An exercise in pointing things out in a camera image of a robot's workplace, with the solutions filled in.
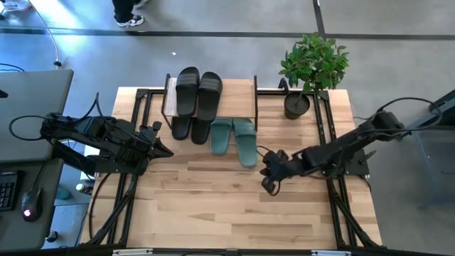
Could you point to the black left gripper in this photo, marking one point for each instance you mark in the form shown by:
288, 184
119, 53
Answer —
148, 149

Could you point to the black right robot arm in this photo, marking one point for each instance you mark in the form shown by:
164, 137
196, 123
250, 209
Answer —
341, 151

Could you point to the white sneaker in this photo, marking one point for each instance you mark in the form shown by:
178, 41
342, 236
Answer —
16, 5

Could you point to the white mounting bracket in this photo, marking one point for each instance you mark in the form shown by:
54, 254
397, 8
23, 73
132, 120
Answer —
131, 252
330, 253

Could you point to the light grey desk surface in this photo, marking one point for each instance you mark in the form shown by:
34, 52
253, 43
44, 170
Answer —
32, 106

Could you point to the small teal object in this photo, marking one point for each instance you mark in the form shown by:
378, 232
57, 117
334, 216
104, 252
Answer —
63, 193

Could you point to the green potted plant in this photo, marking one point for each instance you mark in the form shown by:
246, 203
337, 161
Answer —
313, 60

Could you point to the black computer mouse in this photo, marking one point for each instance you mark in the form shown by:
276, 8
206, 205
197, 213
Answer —
31, 204

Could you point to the black keyboard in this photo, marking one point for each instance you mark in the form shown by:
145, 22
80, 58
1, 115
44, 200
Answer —
7, 193

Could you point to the grey metal stand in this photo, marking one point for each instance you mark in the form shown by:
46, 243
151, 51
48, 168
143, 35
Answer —
444, 112

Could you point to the person's leg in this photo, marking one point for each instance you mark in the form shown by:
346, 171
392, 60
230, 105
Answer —
123, 10

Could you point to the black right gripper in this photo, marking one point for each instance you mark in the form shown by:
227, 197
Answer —
288, 165

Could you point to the black aluminium rig frame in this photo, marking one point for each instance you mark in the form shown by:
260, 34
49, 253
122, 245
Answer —
141, 94

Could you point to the black caster wheel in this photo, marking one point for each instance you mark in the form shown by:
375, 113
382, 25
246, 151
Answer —
52, 237

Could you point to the person's shoe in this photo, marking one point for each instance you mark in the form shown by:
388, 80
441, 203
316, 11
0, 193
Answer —
132, 21

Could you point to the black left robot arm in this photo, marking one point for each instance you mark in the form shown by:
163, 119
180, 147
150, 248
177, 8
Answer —
99, 131

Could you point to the wooden shelf with black frame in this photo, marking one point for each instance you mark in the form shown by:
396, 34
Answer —
238, 97

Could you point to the small bottle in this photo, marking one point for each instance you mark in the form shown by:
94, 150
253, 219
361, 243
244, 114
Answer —
83, 187

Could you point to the dark grey desk surface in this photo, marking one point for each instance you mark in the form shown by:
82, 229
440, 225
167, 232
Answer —
14, 231

